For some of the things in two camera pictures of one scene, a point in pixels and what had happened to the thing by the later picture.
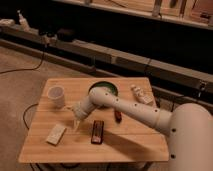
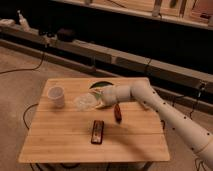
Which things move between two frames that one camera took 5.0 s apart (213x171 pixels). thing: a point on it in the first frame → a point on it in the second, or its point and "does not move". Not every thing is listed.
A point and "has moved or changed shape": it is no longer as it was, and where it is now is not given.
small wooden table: [104, 135] does not move
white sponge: [56, 134] has moved or changed shape
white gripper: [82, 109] → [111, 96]
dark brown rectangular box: [97, 133] does not move
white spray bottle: [23, 22] does not move
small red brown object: [118, 116] does not move
